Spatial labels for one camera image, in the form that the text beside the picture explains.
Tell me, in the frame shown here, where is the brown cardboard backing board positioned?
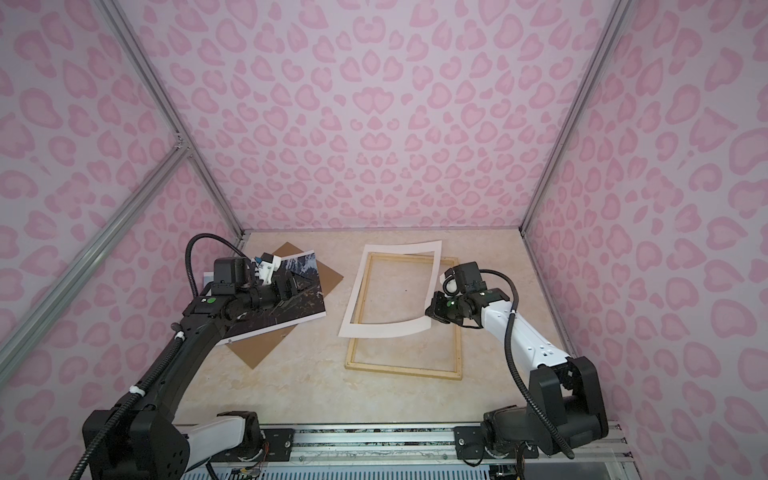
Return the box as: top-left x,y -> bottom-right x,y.
221,243 -> 343,369

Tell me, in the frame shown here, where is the diagonal aluminium strut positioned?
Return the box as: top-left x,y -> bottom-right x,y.
1,141 -> 189,385

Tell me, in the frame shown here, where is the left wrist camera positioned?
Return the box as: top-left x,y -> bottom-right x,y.
253,253 -> 282,285

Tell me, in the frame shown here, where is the dark landscape photo print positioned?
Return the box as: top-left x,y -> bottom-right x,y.
203,250 -> 326,345

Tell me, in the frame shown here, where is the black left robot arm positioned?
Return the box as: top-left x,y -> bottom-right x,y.
70,254 -> 321,479

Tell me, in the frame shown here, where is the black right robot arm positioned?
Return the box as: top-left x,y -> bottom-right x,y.
425,289 -> 609,462

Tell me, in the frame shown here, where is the light wooden picture frame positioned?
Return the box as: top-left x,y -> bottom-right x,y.
344,254 -> 463,380

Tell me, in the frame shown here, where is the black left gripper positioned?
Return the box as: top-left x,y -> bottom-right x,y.
237,270 -> 316,314

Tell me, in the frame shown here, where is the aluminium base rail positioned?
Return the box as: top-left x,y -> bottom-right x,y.
110,421 -> 637,480

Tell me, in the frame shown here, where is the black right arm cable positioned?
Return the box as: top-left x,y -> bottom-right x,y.
479,268 -> 576,460

